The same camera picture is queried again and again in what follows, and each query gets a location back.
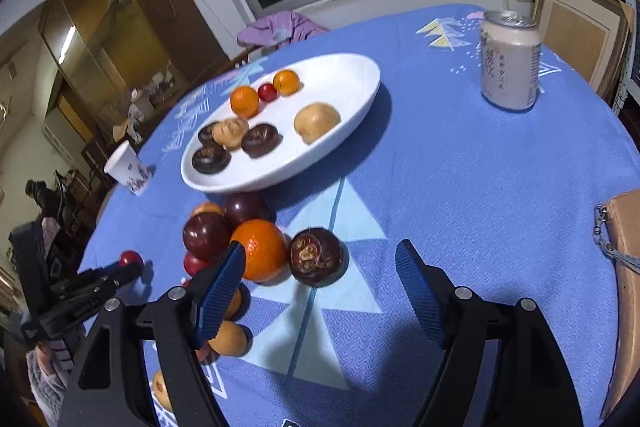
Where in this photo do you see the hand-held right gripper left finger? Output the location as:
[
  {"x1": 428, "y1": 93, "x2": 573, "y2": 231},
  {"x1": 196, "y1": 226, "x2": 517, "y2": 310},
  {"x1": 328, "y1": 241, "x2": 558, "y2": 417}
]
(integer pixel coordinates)
[{"x1": 57, "y1": 241, "x2": 247, "y2": 427}]

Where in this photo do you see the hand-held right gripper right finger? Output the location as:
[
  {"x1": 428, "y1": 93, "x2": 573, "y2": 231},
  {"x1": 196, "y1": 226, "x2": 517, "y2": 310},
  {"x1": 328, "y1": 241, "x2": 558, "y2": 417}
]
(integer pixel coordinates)
[{"x1": 395, "y1": 239, "x2": 583, "y2": 427}]

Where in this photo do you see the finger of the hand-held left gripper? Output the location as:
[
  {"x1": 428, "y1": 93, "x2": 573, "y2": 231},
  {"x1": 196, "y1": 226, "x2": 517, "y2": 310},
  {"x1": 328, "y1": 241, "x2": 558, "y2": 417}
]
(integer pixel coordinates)
[
  {"x1": 75, "y1": 260, "x2": 125, "y2": 283},
  {"x1": 52, "y1": 264, "x2": 143, "y2": 318}
]

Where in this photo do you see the yellow cherry tomato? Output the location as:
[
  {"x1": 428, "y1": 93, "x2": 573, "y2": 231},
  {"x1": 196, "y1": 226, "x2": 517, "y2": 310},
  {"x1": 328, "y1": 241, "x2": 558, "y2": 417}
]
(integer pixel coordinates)
[{"x1": 222, "y1": 282, "x2": 251, "y2": 322}]

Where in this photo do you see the orange-tan round fruit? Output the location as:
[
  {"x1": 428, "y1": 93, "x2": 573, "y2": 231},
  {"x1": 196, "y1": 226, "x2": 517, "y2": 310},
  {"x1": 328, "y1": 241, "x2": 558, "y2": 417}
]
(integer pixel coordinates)
[{"x1": 207, "y1": 321, "x2": 251, "y2": 357}]

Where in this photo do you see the dark red plum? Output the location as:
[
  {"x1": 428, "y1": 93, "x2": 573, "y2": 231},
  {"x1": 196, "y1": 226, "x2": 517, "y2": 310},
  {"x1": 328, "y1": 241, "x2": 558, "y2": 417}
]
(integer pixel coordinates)
[
  {"x1": 182, "y1": 212, "x2": 232, "y2": 264},
  {"x1": 223, "y1": 191, "x2": 275, "y2": 228}
]

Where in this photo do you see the large orange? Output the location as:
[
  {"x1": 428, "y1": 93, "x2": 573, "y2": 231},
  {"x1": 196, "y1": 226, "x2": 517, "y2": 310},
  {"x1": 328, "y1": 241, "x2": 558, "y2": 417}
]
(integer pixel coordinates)
[{"x1": 230, "y1": 219, "x2": 288, "y2": 283}]

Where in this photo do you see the large tan round fruit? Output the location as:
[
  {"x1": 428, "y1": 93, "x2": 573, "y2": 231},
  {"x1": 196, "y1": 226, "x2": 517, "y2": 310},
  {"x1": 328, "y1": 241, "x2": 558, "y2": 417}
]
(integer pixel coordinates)
[{"x1": 151, "y1": 369, "x2": 173, "y2": 413}]

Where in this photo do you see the tan fruit with red marks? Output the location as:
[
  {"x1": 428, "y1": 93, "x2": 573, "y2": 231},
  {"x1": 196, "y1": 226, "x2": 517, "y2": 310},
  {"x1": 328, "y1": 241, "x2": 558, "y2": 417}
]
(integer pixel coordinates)
[{"x1": 213, "y1": 117, "x2": 250, "y2": 151}]

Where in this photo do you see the small orange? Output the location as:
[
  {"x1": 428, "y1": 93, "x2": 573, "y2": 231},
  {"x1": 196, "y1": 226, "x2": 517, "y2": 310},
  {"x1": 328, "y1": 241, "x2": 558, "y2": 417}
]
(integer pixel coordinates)
[{"x1": 230, "y1": 86, "x2": 260, "y2": 118}]

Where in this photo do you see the orange-yellow cherry tomato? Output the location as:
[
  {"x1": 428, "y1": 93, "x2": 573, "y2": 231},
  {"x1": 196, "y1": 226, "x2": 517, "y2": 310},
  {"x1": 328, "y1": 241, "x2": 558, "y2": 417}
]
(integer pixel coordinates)
[{"x1": 273, "y1": 70, "x2": 301, "y2": 96}]

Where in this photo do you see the white oval plate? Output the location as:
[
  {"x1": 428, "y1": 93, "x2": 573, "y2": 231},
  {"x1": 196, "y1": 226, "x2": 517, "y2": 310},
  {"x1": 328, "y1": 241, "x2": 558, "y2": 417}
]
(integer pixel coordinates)
[{"x1": 180, "y1": 53, "x2": 382, "y2": 194}]

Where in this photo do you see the person's left forearm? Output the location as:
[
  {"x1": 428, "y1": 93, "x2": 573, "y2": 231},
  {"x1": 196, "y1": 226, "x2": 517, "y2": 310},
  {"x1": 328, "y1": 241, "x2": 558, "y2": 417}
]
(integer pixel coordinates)
[{"x1": 27, "y1": 337, "x2": 76, "y2": 425}]

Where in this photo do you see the blue printed blanket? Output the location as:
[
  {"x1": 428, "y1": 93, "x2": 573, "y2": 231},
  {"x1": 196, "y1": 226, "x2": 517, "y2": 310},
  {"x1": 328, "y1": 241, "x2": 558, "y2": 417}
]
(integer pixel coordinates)
[{"x1": 80, "y1": 2, "x2": 640, "y2": 427}]

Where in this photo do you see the white paper cup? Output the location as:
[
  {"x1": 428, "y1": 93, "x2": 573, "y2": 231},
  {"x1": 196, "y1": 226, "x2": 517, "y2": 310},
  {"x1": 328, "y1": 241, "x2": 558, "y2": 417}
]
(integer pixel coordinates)
[{"x1": 104, "y1": 141, "x2": 152, "y2": 196}]

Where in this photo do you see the tan zip pouch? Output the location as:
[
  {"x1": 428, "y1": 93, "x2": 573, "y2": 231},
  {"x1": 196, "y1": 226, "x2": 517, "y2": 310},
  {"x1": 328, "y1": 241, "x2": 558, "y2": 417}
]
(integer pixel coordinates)
[{"x1": 594, "y1": 189, "x2": 640, "y2": 420}]

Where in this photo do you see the wooden chair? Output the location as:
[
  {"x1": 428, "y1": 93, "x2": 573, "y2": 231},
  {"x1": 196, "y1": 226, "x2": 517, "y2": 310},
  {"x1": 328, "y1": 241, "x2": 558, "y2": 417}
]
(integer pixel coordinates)
[{"x1": 230, "y1": 44, "x2": 266, "y2": 68}]

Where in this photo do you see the silver drink can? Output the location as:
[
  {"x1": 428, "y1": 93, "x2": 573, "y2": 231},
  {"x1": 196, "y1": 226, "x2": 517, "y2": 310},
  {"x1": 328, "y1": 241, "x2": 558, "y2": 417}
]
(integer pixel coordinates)
[{"x1": 477, "y1": 9, "x2": 542, "y2": 112}]

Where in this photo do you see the wooden glass-door cabinet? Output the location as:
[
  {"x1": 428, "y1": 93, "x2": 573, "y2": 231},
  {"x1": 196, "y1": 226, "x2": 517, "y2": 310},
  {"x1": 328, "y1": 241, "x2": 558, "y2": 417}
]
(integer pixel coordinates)
[{"x1": 37, "y1": 0, "x2": 241, "y2": 142}]

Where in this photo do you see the purple cloth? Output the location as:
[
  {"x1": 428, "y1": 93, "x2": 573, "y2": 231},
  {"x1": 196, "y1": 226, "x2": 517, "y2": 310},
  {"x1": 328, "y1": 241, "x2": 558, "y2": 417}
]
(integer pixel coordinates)
[{"x1": 236, "y1": 12, "x2": 331, "y2": 50}]

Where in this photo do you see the white metal shelf rack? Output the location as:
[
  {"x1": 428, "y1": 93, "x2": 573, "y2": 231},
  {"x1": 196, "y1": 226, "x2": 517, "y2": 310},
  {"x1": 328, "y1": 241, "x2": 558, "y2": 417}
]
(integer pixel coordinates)
[{"x1": 612, "y1": 0, "x2": 640, "y2": 108}]

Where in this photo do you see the wooden picture frame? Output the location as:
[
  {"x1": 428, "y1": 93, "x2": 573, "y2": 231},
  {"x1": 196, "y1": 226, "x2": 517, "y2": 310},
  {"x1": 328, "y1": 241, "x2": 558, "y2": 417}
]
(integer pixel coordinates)
[{"x1": 532, "y1": 0, "x2": 633, "y2": 100}]

